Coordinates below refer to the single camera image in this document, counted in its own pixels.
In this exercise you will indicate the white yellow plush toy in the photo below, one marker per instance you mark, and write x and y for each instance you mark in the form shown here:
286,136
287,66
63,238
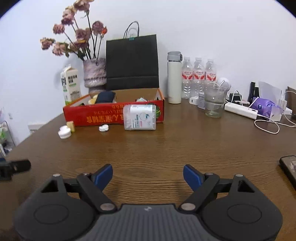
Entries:
93,100

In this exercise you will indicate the clear water bottle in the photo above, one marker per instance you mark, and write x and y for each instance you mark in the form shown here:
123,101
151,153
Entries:
187,77
198,76
211,72

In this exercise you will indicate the white round lid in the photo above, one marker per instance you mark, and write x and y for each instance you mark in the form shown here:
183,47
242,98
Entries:
64,133

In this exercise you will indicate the black paper bag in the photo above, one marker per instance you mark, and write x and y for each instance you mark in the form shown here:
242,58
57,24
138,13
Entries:
132,63

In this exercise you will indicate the red cardboard box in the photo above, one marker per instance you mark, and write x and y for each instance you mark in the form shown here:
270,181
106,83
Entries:
84,114

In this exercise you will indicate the clear glass cup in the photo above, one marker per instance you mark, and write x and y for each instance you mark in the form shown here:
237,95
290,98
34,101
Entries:
215,97

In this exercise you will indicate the green white milk carton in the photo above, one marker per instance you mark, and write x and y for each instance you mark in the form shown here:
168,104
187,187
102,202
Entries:
70,84

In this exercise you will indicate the clear cotton swab jar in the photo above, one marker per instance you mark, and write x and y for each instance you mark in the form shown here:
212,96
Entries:
139,117

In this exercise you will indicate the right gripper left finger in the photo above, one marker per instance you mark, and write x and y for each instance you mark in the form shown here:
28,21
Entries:
64,209

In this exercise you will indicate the white charger cube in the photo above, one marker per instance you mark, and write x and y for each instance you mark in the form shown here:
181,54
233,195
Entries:
194,100

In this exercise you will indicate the navy blue pouch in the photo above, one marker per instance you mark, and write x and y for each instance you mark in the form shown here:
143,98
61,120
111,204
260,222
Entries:
105,97

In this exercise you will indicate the white power strip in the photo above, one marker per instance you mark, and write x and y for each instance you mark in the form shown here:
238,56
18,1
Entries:
241,110

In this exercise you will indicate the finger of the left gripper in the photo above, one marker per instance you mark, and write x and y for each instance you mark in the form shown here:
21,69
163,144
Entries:
10,168

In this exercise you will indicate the pink marbled vase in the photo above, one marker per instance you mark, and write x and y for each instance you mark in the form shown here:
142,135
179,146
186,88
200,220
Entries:
95,75

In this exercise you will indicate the white round cap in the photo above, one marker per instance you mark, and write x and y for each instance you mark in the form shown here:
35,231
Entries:
103,128

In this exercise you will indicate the green crumpled wrapper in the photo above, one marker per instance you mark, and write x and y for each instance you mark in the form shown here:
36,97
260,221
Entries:
141,100

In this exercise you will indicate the white round lamp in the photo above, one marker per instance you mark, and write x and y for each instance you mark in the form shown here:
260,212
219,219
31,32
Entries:
224,83

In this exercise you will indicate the white thermos bottle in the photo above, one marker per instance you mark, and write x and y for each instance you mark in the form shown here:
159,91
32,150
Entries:
174,68

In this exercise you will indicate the small wooden block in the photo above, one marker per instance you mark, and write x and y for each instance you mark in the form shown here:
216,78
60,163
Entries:
70,125

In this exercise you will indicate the dried pink flowers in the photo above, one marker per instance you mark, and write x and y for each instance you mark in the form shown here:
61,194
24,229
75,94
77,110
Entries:
82,37

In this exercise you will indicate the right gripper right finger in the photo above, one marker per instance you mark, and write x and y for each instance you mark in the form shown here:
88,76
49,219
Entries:
230,209

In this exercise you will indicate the black smartphone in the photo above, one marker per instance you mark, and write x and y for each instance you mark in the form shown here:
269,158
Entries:
287,164

